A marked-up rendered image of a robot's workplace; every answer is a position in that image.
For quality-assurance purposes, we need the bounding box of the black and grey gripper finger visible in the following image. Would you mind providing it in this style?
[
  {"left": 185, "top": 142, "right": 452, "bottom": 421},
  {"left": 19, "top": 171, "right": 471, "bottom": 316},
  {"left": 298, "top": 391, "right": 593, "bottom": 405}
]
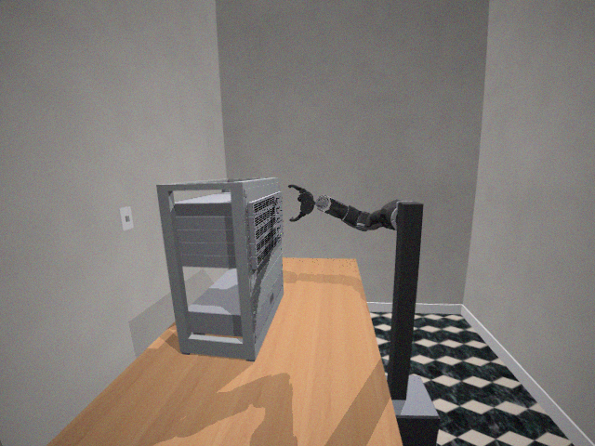
[
  {"left": 288, "top": 185, "right": 306, "bottom": 194},
  {"left": 289, "top": 212, "right": 306, "bottom": 222}
]

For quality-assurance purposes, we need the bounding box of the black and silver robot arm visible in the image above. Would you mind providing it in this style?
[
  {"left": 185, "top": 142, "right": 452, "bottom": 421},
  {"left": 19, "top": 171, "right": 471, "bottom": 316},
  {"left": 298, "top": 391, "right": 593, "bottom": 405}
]
[{"left": 316, "top": 194, "right": 403, "bottom": 236}]

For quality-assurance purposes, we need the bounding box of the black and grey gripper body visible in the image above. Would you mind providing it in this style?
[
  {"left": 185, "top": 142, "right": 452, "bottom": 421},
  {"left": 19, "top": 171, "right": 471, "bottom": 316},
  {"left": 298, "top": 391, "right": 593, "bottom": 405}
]
[{"left": 297, "top": 191, "right": 326, "bottom": 215}]

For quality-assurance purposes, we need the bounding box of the grey server rack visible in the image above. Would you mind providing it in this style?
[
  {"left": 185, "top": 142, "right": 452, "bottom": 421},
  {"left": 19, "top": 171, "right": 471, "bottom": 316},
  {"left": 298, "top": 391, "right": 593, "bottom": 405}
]
[{"left": 156, "top": 177, "right": 284, "bottom": 361}]

